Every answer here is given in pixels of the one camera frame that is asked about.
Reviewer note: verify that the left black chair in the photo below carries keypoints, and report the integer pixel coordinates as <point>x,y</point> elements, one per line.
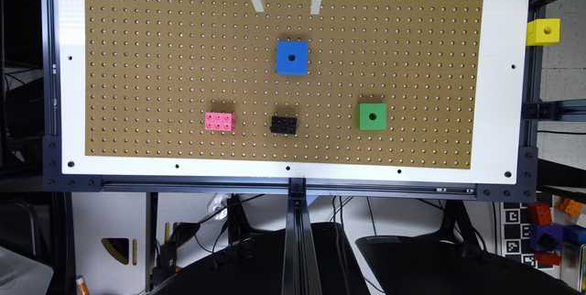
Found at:
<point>255,267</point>

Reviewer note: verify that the black and white marker sheet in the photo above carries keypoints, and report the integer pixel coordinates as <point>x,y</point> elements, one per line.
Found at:
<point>515,235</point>

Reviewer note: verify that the grey box bottom left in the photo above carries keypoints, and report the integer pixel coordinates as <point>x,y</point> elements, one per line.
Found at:
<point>22,275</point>

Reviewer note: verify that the yellow cube block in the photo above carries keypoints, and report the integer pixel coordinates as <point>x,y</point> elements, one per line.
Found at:
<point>543,31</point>

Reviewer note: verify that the pink lego-style block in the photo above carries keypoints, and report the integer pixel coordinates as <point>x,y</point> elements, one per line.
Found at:
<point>219,121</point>

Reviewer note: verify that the blue cube block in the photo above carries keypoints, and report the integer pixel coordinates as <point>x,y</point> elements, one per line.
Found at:
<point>292,58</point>

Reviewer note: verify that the white base board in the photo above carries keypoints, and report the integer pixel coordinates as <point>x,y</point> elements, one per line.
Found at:
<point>501,102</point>

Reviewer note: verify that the black chair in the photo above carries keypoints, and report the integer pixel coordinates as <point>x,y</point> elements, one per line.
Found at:
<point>255,267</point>
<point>420,266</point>

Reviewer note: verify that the dark aluminium frame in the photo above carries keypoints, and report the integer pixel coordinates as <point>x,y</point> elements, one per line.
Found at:
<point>297,240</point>

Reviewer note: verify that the orange block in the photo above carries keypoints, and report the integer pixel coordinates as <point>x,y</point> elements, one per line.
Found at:
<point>568,206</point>

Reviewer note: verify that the white cabinet panel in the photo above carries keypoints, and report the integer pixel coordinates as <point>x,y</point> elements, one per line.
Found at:
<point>110,241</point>

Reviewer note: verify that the right black chair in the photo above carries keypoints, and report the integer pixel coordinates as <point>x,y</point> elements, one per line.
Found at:
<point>420,266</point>

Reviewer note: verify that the black lego-style block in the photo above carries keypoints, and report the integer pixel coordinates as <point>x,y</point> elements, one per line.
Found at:
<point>284,125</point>

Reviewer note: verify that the blue block right edge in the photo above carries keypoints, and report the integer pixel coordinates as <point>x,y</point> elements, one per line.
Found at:
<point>574,234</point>

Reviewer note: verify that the orange-red block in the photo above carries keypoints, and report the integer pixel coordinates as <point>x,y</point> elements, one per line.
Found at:
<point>539,213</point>

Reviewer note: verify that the purple block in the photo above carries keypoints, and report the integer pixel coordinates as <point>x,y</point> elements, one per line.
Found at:
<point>546,237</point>

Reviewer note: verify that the red block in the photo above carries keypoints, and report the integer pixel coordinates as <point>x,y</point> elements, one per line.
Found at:
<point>547,258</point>

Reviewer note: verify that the brown pegboard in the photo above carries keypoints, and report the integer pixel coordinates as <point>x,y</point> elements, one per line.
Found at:
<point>155,67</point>

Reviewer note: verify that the green cube block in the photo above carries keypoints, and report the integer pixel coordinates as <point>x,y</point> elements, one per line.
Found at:
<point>372,116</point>

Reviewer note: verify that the orange glue stick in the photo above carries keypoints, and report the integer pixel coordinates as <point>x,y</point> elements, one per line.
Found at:
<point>82,286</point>

